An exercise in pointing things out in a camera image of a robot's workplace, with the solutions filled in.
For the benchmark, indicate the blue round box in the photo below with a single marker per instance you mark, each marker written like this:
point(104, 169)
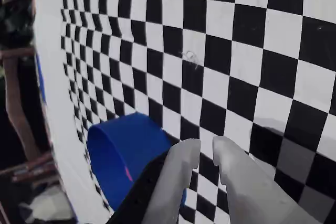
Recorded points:
point(131, 140)

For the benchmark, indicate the pink faceted ball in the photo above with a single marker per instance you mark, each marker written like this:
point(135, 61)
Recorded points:
point(128, 174)

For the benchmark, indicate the black white checkered mat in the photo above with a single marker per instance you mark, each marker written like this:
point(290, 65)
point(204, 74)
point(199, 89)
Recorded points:
point(236, 77)

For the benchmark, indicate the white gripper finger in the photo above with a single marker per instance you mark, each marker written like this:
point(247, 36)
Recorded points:
point(249, 197)
point(168, 182)

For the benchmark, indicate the blue tape strip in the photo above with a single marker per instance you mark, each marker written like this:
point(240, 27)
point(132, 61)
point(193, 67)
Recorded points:
point(40, 77)

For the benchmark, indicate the green leafy plant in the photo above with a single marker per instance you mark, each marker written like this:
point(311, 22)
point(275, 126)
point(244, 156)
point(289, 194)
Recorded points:
point(15, 24)

